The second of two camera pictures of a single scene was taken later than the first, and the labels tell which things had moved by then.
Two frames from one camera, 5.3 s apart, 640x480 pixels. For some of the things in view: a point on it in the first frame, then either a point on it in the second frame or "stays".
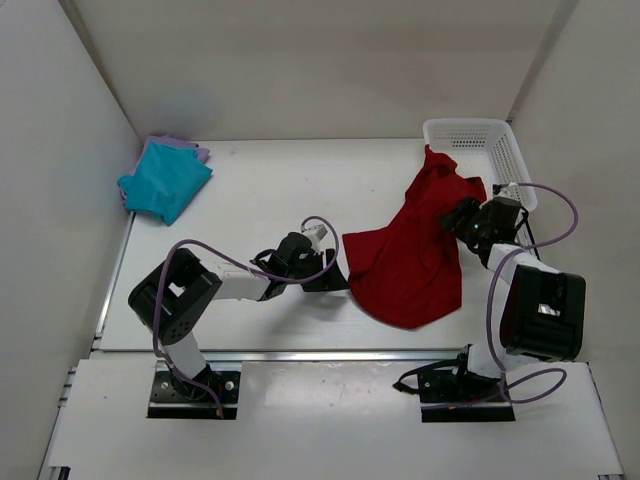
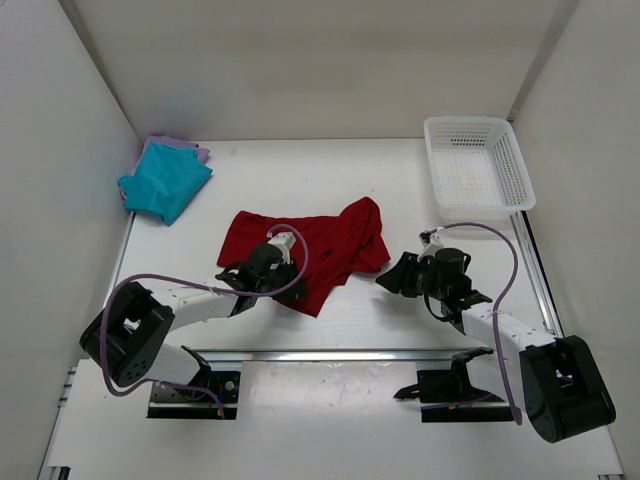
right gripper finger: [465, 207] -> [401, 278]
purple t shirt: [202, 153] stays
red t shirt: [410, 272] -> [328, 250]
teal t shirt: [164, 182] stays
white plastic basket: [486, 148] stays
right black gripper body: [463, 215] -> [413, 276]
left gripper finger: [334, 279] -> [299, 291]
